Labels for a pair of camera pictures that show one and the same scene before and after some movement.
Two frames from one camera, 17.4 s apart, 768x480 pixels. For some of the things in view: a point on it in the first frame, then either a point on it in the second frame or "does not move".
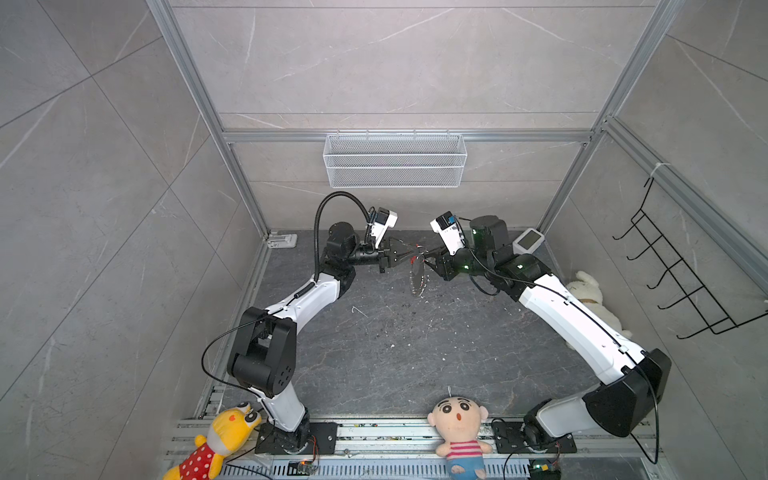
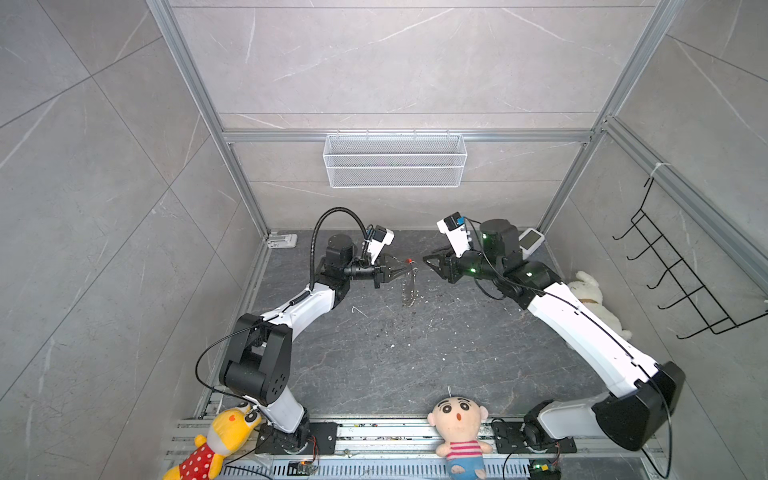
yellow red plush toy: [228, 432] does not move
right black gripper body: [450, 266] does not move
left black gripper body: [382, 258] to [378, 275]
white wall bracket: [279, 241] does not move
